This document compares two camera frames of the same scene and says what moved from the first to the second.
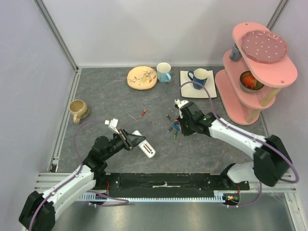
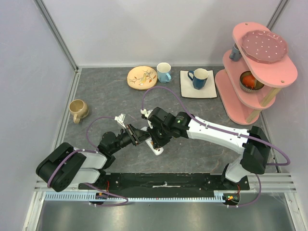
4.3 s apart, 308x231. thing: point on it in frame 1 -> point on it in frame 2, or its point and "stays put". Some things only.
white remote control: [146, 146] -> [158, 151]
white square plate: [188, 90] stays put
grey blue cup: [235, 55] stays put
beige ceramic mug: [79, 109] stays put
